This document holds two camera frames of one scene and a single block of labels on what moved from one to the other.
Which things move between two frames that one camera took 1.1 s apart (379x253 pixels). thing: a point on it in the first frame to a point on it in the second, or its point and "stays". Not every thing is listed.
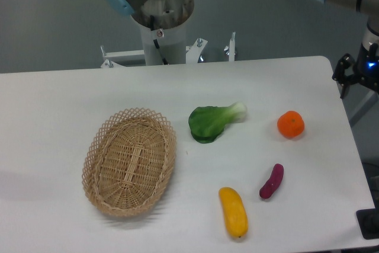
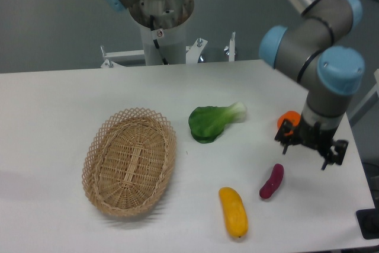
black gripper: x=366 y=70 to x=312 y=135
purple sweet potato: x=275 y=178 stays
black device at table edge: x=368 y=221 stays
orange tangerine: x=291 y=124 stays
